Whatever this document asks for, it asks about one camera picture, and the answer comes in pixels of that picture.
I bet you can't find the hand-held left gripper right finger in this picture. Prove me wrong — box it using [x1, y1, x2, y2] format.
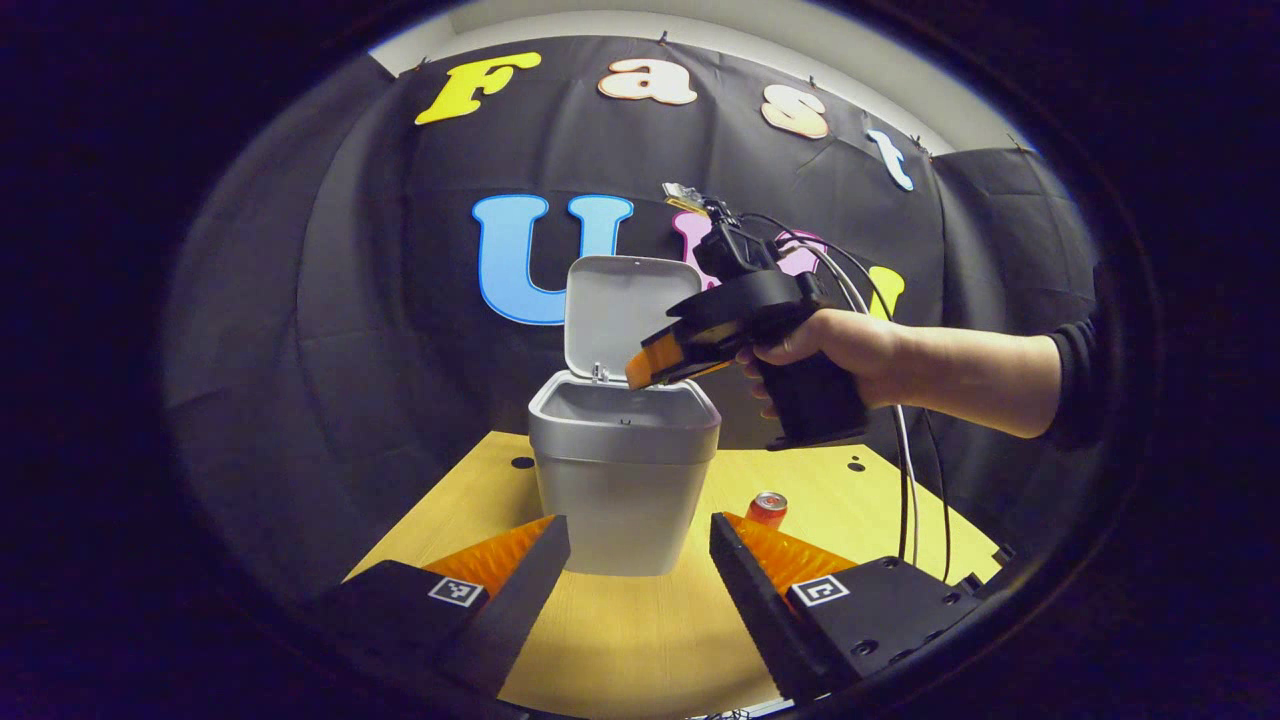
[710, 512, 986, 701]

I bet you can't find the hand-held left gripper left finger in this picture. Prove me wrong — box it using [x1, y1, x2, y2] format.
[320, 515, 571, 701]

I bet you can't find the white desktop garbage bin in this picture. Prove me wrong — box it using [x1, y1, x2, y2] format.
[528, 255, 723, 578]

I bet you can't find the black cable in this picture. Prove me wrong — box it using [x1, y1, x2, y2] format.
[920, 408, 953, 584]

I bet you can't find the wooden desktop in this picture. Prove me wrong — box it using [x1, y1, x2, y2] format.
[345, 430, 1006, 720]

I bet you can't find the white cable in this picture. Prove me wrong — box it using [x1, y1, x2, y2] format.
[760, 228, 921, 566]

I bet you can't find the black backdrop cloth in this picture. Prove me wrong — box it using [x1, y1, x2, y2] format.
[165, 35, 1101, 601]

